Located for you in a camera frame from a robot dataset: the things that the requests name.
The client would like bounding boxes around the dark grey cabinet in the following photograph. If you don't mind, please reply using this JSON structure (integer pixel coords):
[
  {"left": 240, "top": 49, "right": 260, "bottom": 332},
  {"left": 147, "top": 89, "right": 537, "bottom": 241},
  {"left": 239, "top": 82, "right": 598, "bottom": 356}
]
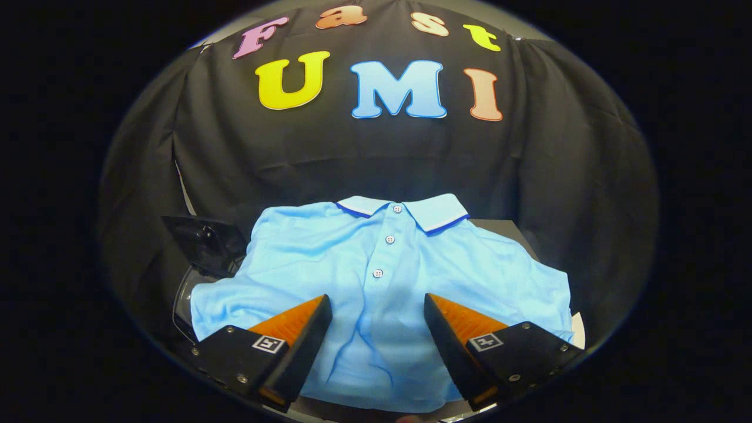
[{"left": 294, "top": 219, "right": 540, "bottom": 422}]

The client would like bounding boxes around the light blue polo shirt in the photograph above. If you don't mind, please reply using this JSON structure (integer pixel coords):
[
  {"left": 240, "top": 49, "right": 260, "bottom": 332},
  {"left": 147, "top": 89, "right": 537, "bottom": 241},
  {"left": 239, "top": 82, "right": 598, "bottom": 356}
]
[{"left": 190, "top": 194, "right": 574, "bottom": 414}]

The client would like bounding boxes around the dark washing machine lid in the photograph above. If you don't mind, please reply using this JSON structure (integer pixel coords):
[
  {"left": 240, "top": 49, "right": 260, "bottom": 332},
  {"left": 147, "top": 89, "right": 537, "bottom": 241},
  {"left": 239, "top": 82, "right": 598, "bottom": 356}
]
[{"left": 162, "top": 215, "right": 249, "bottom": 278}]

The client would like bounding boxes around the black backdrop cloth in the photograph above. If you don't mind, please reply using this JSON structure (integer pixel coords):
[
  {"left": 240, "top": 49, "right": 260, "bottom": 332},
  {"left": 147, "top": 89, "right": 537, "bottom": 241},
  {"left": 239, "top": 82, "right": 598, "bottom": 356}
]
[{"left": 100, "top": 0, "right": 659, "bottom": 347}]

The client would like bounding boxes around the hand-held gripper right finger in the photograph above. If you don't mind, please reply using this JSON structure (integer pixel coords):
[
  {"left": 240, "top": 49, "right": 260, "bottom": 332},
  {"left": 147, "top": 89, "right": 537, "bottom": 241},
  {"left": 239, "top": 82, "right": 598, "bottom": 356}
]
[{"left": 424, "top": 293, "right": 584, "bottom": 412}]

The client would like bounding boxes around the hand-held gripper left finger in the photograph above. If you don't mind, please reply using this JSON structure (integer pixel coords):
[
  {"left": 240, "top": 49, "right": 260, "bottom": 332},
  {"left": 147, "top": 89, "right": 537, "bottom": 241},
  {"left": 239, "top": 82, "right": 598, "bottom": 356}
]
[{"left": 191, "top": 294, "right": 333, "bottom": 413}]

